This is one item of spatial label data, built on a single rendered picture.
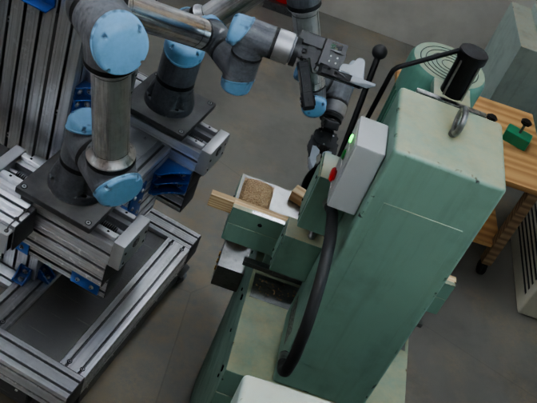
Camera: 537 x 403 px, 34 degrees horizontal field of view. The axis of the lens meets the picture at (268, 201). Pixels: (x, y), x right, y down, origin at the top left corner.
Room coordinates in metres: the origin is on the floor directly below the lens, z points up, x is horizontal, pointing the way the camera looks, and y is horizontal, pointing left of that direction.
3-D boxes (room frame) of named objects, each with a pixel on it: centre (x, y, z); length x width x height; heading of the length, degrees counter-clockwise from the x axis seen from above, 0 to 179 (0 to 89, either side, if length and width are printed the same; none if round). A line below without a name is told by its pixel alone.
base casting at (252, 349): (1.59, -0.25, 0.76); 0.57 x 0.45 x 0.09; 5
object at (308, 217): (1.48, -0.11, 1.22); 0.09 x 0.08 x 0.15; 5
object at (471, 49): (1.57, -0.26, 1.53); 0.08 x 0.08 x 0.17; 5
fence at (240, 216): (1.67, -0.22, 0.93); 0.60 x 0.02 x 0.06; 95
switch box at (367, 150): (1.38, -0.13, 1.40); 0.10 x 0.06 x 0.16; 5
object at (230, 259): (1.83, 0.03, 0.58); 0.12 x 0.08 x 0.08; 5
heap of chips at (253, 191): (1.77, 0.04, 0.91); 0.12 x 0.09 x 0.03; 5
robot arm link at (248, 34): (1.75, 0.18, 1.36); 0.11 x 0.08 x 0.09; 95
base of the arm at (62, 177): (1.63, 0.47, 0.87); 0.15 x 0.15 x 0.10
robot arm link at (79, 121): (1.63, 0.47, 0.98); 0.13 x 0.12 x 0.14; 47
